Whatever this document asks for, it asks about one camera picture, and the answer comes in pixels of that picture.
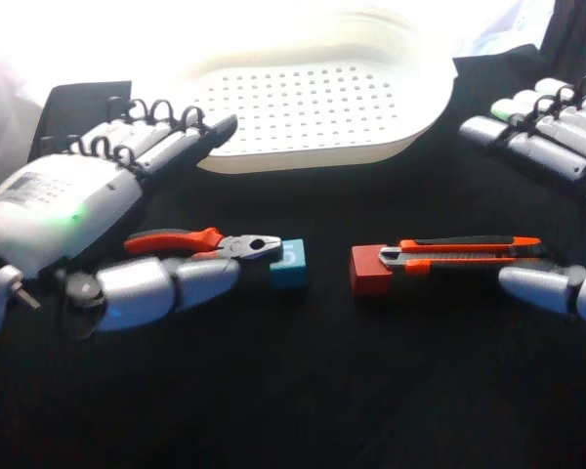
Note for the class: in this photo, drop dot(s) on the blue number block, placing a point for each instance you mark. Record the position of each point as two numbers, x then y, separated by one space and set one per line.
289 266

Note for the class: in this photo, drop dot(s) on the black box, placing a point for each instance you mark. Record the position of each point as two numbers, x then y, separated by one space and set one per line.
83 105

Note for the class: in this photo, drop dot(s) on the orange black utility knife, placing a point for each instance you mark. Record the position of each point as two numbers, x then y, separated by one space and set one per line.
449 249

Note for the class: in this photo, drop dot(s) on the red block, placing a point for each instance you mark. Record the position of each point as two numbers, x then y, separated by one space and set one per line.
368 276

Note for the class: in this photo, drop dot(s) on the black table cloth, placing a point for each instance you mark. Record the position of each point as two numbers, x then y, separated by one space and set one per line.
293 371

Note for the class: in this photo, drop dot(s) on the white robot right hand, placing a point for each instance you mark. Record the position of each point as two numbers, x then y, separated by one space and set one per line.
552 141

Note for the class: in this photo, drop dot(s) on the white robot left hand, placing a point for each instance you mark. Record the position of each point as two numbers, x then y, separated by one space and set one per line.
54 205

